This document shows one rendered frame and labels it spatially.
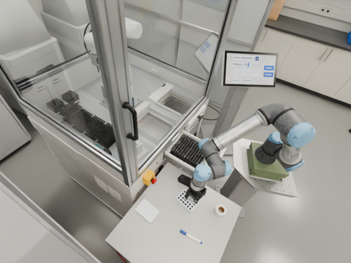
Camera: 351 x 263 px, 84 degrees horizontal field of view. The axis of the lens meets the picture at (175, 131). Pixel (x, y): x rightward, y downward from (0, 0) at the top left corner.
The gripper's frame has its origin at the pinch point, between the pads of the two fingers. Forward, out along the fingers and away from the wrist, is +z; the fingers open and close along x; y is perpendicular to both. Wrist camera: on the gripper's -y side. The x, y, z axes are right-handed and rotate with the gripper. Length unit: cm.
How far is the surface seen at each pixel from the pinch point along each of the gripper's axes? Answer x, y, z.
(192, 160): 18.9, -13.7, -3.5
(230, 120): 127, -34, 48
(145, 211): -21.8, -13.6, 8.7
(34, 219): -52, -1, -80
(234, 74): 110, -43, -18
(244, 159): 58, 9, 11
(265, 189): 47, 33, 11
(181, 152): 18.8, -23.5, -3.5
